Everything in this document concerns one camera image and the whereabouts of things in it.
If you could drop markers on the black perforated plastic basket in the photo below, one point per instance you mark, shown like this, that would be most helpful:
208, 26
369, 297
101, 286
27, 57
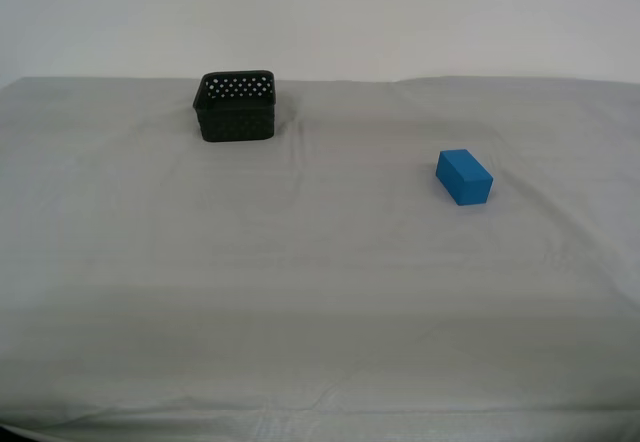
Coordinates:
235, 124

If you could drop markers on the blue rectangular block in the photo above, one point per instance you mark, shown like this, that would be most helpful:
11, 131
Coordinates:
465, 182

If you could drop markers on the light grey tablecloth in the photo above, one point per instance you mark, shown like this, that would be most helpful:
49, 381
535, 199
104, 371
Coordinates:
300, 287

